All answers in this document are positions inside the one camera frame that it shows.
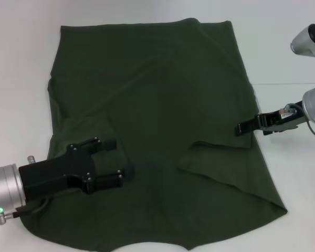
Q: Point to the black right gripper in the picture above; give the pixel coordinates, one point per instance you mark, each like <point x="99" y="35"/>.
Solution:
<point x="281" y="122"/>

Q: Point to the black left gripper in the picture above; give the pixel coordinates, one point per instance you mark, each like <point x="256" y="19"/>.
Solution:
<point x="55" y="176"/>

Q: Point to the dark green t-shirt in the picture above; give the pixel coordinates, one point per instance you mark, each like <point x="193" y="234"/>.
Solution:
<point x="160" y="92"/>

